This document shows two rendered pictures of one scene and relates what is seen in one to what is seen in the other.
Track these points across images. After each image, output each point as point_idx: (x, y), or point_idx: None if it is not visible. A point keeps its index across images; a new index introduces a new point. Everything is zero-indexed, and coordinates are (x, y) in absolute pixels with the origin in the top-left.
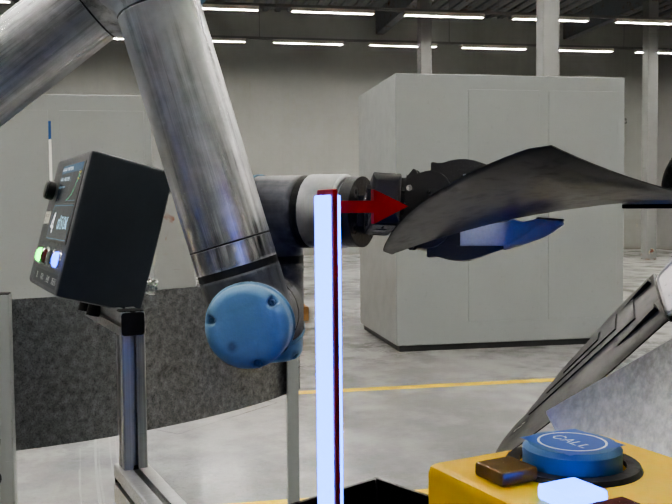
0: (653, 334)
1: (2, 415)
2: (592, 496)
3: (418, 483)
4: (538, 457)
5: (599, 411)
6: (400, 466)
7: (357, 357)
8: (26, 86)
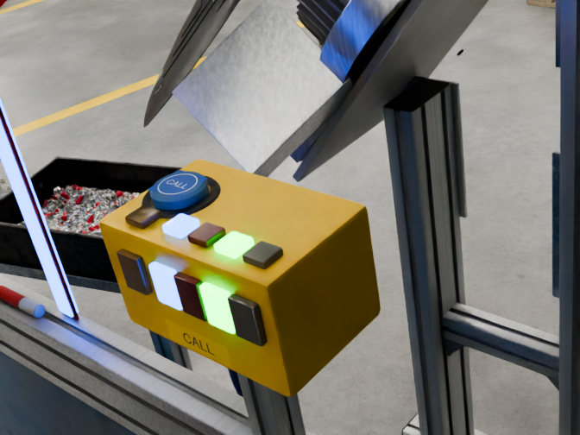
0: None
1: None
2: (191, 225)
3: (90, 93)
4: (160, 202)
5: (209, 83)
6: (69, 81)
7: None
8: None
